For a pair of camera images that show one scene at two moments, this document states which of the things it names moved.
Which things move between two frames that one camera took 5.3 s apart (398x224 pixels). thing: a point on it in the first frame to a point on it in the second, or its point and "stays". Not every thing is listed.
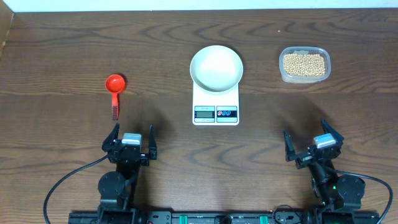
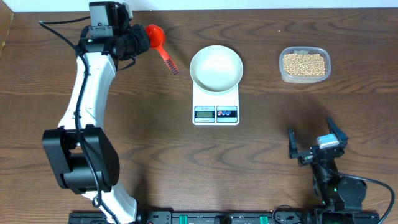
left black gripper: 111,140 to 142,38
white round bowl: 216,68 stays
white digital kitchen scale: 221,109 stays
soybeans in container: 306,65 stays
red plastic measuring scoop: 115,84 to 157,39
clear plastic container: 304,65 stays
